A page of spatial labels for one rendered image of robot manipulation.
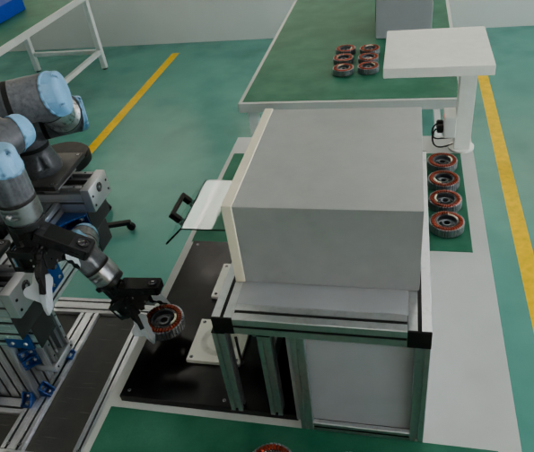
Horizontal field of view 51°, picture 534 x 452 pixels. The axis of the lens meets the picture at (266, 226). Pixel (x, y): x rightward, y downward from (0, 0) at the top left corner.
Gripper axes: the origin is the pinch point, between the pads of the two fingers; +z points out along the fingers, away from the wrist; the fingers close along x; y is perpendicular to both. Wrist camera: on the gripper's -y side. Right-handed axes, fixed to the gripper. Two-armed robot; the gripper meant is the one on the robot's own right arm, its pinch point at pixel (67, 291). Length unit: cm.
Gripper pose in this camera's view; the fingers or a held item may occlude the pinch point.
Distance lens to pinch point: 129.5
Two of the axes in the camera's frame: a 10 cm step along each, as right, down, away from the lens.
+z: 1.2, 7.9, 6.0
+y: -9.8, -0.2, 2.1
